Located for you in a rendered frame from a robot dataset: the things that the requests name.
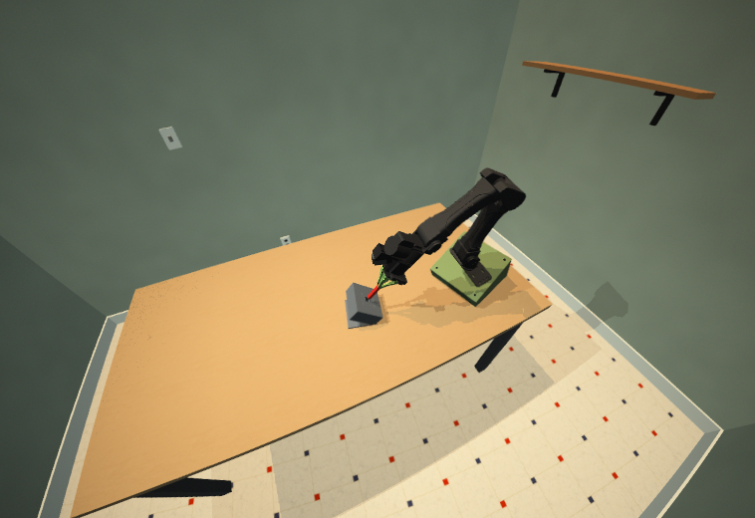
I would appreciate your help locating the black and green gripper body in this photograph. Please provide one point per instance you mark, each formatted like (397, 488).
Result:
(401, 279)

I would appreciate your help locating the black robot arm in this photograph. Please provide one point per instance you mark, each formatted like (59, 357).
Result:
(433, 232)

